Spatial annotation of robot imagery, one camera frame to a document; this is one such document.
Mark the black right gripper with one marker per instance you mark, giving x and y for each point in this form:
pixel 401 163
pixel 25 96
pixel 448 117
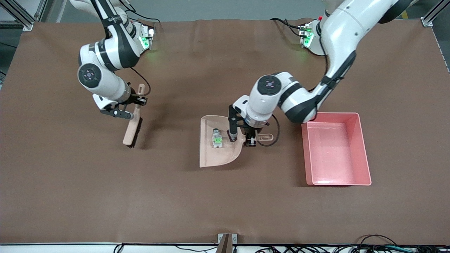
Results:
pixel 135 99

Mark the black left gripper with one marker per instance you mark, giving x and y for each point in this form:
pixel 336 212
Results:
pixel 250 133

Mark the small black electronic component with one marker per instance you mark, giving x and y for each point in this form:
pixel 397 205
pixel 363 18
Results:
pixel 232 137

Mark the beige hand brush black bristles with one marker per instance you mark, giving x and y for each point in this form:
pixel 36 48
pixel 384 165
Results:
pixel 130 131

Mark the white electrical switch part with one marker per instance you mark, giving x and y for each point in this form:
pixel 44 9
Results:
pixel 217 138

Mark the beige plastic dustpan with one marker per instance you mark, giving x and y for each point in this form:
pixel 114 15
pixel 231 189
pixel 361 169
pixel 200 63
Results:
pixel 211 156

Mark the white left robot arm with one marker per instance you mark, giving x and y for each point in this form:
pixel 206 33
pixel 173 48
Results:
pixel 344 31

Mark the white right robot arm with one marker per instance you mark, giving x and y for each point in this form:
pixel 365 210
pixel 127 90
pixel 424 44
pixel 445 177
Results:
pixel 102 80

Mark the pink plastic bin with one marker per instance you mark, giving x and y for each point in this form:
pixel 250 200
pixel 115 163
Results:
pixel 334 151

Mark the right base green-lit connector box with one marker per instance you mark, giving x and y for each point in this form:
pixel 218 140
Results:
pixel 147 37

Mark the base green-lit connector box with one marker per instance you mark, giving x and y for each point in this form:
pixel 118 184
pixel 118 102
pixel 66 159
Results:
pixel 147 37
pixel 306 35

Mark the brown table mat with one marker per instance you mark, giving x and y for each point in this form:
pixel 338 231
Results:
pixel 175 196

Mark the left base green-lit connector box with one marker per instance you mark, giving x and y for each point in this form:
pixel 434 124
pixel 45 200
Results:
pixel 306 35

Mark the metal table edge bracket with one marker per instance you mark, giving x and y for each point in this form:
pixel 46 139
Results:
pixel 226 240

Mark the aluminium frame post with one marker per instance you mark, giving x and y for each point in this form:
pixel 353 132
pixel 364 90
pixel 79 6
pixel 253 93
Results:
pixel 26 15
pixel 430 17

